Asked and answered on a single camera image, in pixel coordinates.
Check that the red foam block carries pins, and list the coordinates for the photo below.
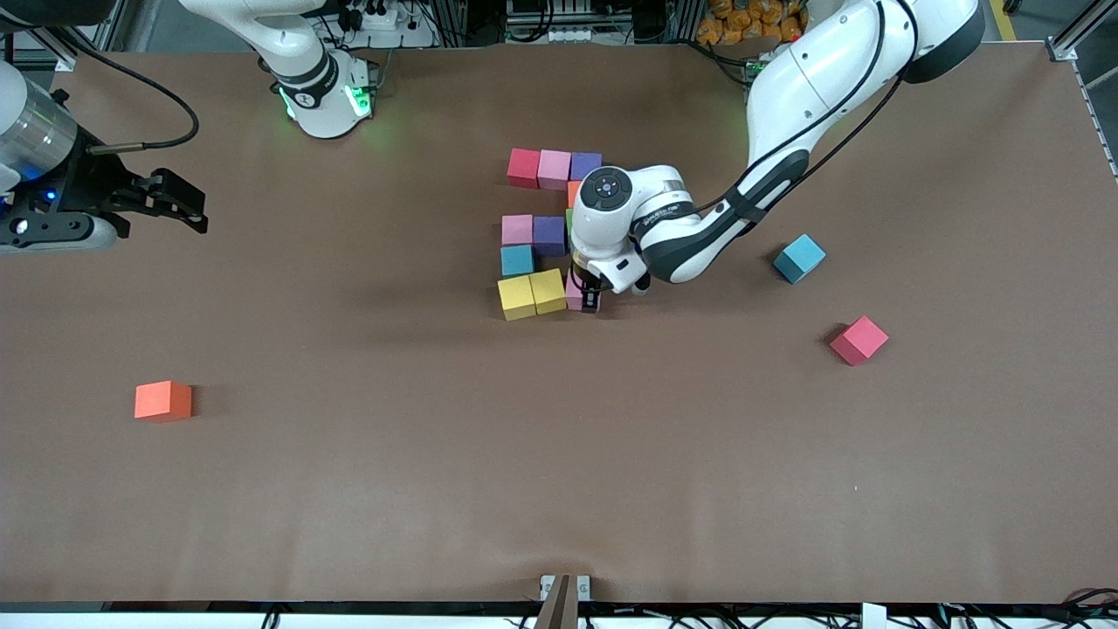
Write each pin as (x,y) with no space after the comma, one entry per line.
(860,341)
(523,168)

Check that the green foam block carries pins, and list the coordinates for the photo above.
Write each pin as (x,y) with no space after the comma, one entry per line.
(569,227)

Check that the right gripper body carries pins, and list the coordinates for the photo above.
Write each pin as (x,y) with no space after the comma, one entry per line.
(87,182)

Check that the metal edge bracket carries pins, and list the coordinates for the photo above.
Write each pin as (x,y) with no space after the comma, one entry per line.
(583,587)

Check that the white electronics box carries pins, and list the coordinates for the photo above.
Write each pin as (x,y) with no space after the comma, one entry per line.
(550,33)

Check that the bag of orange items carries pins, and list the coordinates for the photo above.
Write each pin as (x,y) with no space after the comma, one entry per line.
(742,22)

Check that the purple foam block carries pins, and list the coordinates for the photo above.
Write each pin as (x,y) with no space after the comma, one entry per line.
(550,236)
(585,164)

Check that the aluminium frame rail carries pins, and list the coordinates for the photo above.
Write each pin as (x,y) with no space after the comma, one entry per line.
(105,26)

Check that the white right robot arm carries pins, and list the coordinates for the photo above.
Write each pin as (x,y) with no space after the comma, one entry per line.
(314,79)

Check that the yellow foam block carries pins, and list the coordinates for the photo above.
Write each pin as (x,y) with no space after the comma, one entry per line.
(517,299)
(548,291)

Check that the orange foam block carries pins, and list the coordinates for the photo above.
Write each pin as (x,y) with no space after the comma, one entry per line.
(574,194)
(162,401)

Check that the blue foam block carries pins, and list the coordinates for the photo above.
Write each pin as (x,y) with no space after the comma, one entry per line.
(517,260)
(799,259)

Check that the mauve pink foam block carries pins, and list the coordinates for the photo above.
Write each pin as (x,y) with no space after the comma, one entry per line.
(555,170)

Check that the large table cover sheet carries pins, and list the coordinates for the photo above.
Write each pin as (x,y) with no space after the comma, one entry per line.
(559,507)

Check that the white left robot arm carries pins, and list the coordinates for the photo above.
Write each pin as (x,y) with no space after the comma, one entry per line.
(646,223)

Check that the white power strip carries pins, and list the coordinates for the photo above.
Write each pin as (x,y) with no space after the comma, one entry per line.
(384,19)

